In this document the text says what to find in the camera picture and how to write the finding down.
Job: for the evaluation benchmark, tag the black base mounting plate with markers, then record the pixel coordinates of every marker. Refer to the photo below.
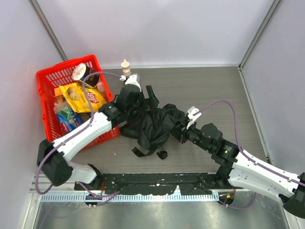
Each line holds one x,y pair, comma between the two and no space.
159,183

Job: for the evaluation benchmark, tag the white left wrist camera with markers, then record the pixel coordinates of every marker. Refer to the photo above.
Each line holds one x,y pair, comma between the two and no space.
132,79

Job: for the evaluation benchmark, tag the orange snack packet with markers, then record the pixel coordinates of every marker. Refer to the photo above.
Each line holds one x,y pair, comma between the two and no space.
58,91

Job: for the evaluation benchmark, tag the black folding umbrella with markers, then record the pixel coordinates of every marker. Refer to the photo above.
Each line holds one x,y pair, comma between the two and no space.
148,123

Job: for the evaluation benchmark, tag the yellow Lay's chips bag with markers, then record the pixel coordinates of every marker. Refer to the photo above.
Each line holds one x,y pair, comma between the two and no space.
79,100

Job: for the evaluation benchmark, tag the beige squeeze bottle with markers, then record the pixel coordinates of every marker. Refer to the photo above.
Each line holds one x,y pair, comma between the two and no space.
125,65

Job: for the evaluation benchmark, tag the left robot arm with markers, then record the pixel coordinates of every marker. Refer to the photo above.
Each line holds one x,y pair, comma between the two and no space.
54,158

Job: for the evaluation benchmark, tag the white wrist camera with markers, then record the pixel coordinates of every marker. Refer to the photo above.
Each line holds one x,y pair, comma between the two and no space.
193,114
132,79

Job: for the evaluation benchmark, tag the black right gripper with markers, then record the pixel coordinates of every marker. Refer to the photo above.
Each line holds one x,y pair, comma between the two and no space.
180,131

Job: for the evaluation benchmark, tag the red plastic basket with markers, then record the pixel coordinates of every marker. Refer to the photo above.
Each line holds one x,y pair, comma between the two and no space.
61,74

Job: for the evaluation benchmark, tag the white slotted cable duct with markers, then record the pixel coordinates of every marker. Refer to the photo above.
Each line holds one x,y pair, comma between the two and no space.
86,197

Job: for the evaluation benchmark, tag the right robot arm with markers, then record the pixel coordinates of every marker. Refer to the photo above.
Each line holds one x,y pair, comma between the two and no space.
239,168

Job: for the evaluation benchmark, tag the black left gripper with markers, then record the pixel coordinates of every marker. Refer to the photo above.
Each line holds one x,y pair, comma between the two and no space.
145,99

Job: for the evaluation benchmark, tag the black ice cream tub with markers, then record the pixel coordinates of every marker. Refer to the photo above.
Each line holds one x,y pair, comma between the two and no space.
83,73

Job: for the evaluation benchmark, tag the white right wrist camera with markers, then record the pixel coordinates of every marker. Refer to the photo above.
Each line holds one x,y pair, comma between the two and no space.
193,114

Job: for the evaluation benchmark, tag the blue green snack packet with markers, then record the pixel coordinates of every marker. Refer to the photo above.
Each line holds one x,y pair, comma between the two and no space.
67,118

